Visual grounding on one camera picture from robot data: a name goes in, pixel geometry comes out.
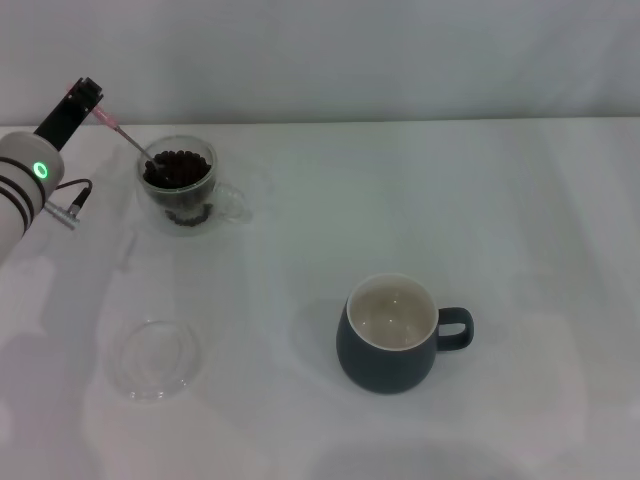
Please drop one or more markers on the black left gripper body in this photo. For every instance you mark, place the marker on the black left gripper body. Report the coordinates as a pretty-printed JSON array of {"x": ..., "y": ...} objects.
[{"x": 62, "y": 125}]

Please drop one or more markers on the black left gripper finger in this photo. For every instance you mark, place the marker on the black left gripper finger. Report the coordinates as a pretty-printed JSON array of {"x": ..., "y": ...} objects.
[
  {"x": 79, "y": 87},
  {"x": 94, "y": 97}
]

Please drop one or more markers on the coffee beans pile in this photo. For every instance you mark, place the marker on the coffee beans pile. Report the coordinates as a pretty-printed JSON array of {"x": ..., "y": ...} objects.
[{"x": 175, "y": 170}]

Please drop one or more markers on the dark green ceramic mug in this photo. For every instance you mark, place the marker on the dark green ceramic mug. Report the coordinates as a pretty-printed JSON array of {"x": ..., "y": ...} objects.
[{"x": 385, "y": 365}]

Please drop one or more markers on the clear double wall glass cup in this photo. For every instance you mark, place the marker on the clear double wall glass cup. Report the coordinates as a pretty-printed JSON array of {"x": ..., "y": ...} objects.
[{"x": 177, "y": 200}]

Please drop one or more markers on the clear glass saucer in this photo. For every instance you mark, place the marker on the clear glass saucer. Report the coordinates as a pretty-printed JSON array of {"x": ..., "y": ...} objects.
[{"x": 150, "y": 365}]

